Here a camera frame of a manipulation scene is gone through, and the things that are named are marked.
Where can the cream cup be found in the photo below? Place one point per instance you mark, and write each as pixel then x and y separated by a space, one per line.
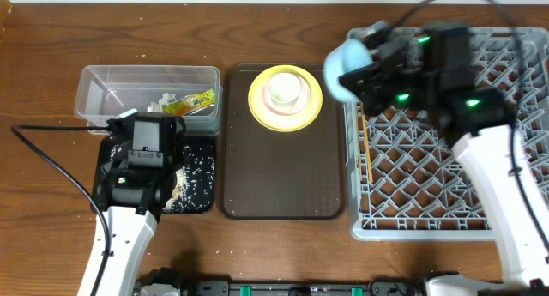
pixel 284 90

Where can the blue bowl with rice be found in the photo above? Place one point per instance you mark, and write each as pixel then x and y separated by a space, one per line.
pixel 349 56

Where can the yellow plate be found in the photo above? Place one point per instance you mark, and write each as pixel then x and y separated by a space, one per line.
pixel 284 123

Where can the pink bowl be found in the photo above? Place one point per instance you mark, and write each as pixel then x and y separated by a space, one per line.
pixel 300 105

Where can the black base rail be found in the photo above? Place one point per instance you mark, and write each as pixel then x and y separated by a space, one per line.
pixel 225 288

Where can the clear plastic bin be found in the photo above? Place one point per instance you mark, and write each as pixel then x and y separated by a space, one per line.
pixel 105 91

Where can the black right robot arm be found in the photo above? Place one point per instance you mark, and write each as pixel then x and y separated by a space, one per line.
pixel 480 129

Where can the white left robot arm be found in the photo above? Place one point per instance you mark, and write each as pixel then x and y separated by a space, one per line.
pixel 120 240

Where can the grey dishwasher rack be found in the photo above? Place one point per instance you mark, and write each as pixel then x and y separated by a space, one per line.
pixel 420 192

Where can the white tissue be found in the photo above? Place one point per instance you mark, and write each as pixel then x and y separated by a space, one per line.
pixel 156 105

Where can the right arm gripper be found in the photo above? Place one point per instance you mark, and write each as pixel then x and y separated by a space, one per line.
pixel 369 79

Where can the spilled rice pile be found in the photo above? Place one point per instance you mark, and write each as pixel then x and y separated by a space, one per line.
pixel 194 189

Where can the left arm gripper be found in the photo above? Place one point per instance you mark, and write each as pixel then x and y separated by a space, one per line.
pixel 117 168

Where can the brown serving tray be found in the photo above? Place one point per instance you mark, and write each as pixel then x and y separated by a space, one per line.
pixel 269 175

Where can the green snack wrapper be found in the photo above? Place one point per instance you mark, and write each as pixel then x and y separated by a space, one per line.
pixel 190 103

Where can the black plastic tray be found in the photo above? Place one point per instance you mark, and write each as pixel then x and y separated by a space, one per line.
pixel 176 179

